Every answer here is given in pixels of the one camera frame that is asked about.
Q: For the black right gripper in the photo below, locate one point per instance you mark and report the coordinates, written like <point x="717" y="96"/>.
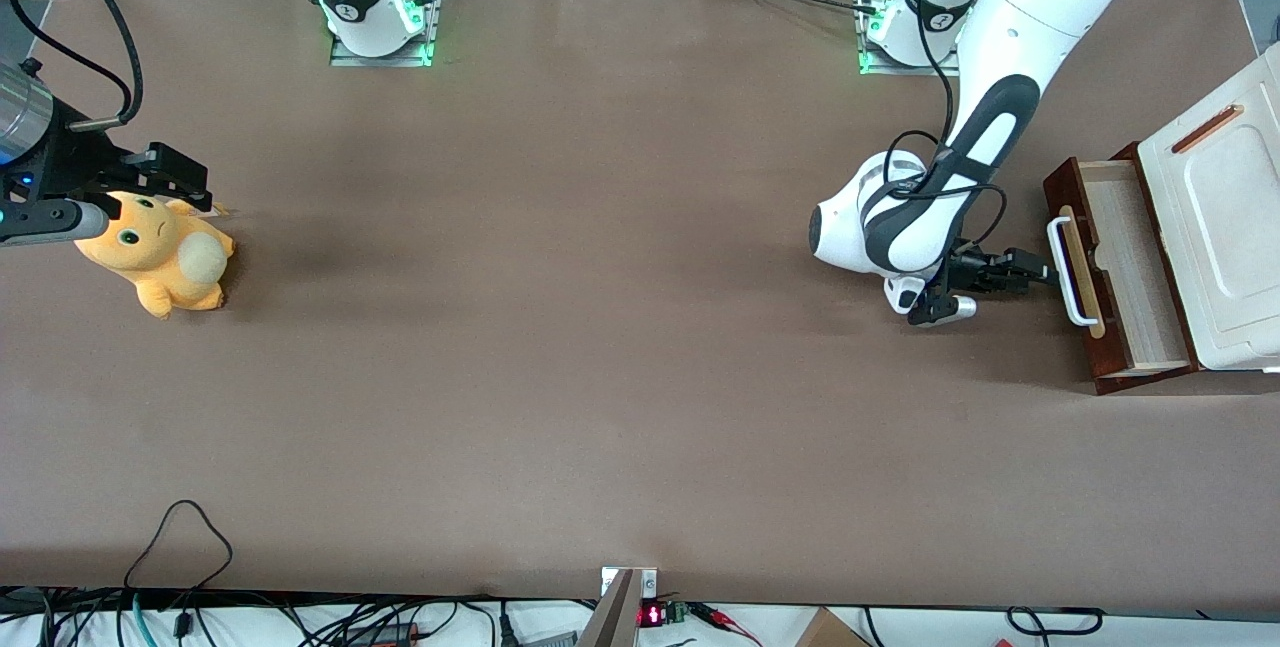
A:
<point x="78" y="160"/>

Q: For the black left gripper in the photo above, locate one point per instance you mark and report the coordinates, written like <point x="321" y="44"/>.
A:
<point x="973" y="273"/>

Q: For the dark wood drawer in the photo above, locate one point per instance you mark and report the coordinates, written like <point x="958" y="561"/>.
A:
<point x="1140" y="277"/>

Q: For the orange plush toy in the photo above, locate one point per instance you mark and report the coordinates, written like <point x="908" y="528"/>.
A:
<point x="160" y="257"/>

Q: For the white-topped dark wood cabinet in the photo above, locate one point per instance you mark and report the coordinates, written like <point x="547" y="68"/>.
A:
<point x="1230" y="227"/>

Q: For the copper bar on cabinet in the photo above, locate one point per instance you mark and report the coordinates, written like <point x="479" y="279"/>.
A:
<point x="1208" y="128"/>

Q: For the brown cardboard box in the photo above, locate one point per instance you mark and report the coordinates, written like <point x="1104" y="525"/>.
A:
<point x="830" y="632"/>

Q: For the red display circuit board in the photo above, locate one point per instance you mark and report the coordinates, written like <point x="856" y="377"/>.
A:
<point x="653" y="615"/>

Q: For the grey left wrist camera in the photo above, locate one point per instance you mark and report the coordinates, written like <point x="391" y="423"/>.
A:
<point x="958" y="306"/>

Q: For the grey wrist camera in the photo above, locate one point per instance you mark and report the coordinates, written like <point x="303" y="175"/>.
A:
<point x="958" y="306"/>
<point x="50" y="222"/>

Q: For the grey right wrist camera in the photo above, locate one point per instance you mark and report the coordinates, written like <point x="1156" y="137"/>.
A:
<point x="50" y="222"/>

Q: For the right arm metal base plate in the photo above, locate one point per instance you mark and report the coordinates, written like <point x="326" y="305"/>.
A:
<point x="345" y="58"/>

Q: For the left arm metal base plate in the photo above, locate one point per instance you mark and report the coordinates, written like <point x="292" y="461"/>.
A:
<point x="880" y="68"/>

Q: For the grey camera mount bar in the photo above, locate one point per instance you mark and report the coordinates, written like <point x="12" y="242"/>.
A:
<point x="612" y="617"/>

